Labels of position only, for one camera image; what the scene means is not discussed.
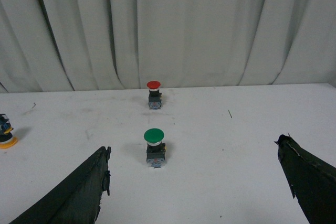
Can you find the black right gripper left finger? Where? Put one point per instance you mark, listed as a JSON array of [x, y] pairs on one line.
[[77, 198]]

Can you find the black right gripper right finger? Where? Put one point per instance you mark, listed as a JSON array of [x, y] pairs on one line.
[[311, 180]]

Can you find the yellow push button switch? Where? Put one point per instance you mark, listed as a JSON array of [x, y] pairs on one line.
[[7, 138]]

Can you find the grey curtain backdrop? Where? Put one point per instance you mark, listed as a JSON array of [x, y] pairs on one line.
[[79, 45]]

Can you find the green push button switch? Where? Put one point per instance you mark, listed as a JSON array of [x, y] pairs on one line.
[[155, 152]]

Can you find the red push button switch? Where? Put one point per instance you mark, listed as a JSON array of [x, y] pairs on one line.
[[155, 96]]

